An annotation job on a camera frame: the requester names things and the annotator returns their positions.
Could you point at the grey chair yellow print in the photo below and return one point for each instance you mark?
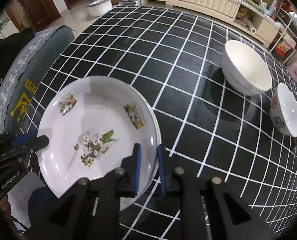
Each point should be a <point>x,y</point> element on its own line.
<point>25,58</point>

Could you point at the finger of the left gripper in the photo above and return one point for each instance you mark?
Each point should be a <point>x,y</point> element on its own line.
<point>37,143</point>
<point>8,141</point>

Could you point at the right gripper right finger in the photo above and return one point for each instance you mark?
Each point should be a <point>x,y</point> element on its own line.
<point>209,209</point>

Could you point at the white plastic basin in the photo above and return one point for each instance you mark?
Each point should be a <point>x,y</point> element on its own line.
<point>97,8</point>

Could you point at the plain white bowl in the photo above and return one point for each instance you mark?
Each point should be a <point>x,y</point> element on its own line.
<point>244,69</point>

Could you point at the black white grid tablecloth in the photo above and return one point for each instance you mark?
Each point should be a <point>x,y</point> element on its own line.
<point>173,60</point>

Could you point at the white plate bear print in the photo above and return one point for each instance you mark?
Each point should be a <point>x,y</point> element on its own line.
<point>92,124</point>

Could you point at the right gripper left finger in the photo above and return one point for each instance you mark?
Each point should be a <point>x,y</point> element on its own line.
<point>90,209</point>

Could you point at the white metal shelf rack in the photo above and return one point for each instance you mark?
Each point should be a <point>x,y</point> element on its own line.
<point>284,45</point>

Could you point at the white bowl floral pattern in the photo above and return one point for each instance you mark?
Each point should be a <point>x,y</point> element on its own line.
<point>283,111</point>

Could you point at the white paper roll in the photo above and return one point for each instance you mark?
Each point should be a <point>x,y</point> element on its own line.
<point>251,26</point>

